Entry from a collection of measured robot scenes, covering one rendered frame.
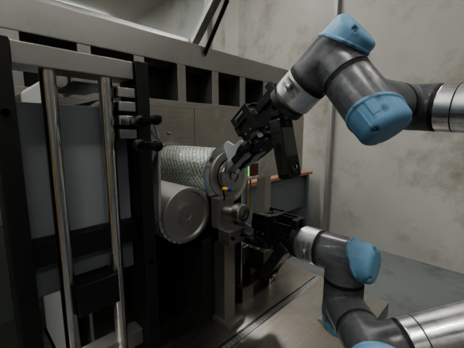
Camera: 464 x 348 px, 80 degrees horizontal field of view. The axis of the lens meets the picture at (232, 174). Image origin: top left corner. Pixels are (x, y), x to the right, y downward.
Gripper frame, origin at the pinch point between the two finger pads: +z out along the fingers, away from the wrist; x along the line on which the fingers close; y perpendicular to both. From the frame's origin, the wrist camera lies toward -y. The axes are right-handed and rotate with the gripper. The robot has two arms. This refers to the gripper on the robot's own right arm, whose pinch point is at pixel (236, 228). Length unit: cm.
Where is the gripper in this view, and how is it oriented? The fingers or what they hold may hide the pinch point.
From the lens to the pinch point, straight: 76.6
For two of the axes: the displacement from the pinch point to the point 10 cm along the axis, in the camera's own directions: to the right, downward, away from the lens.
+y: 0.0, -9.9, -1.5
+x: -7.1, 1.1, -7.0
